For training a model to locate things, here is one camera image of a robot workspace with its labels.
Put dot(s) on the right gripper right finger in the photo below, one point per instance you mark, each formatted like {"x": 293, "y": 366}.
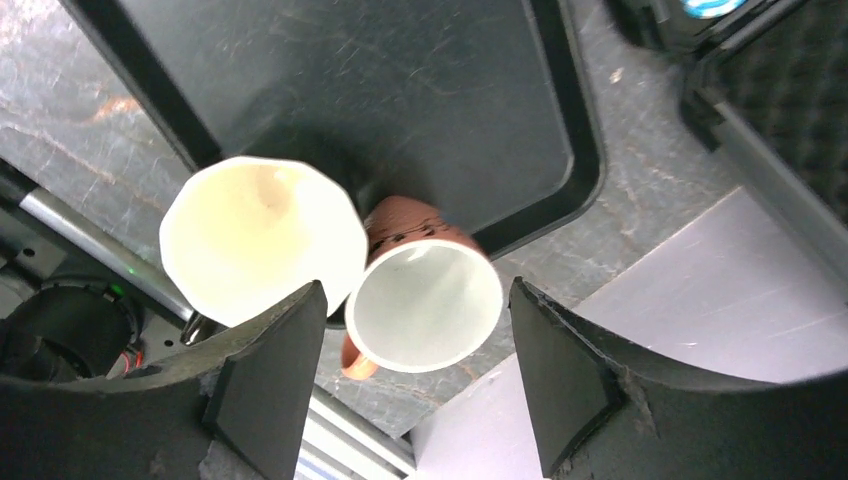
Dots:
{"x": 604, "y": 407}

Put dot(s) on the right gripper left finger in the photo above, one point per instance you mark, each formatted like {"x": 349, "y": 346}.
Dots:
{"x": 231, "y": 406}

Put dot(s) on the cream mug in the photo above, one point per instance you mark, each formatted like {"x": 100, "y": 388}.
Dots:
{"x": 247, "y": 232}

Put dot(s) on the pink dotted white mug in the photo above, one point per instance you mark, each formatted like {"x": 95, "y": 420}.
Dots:
{"x": 428, "y": 298}

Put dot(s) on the black tray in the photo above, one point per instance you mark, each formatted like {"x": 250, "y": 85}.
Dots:
{"x": 480, "y": 108}

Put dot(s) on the black poker chip case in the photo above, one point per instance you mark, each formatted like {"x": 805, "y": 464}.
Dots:
{"x": 766, "y": 81}

